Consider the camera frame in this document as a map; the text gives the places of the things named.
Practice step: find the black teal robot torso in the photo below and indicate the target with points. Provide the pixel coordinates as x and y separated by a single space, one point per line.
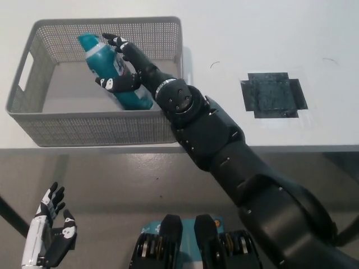
179 246

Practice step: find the grey perforated plastic basket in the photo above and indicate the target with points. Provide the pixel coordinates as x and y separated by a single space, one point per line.
84 92

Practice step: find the teal air freshener spray can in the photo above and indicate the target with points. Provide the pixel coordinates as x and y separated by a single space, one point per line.
103 57

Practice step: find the black table leg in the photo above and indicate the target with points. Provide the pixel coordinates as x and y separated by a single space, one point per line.
11 217

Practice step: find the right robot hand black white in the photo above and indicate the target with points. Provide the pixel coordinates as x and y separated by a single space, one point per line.
140 61

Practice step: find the black tape patch on table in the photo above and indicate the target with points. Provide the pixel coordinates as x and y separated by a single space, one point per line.
272 95

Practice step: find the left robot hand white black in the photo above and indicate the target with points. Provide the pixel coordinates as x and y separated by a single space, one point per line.
39 232

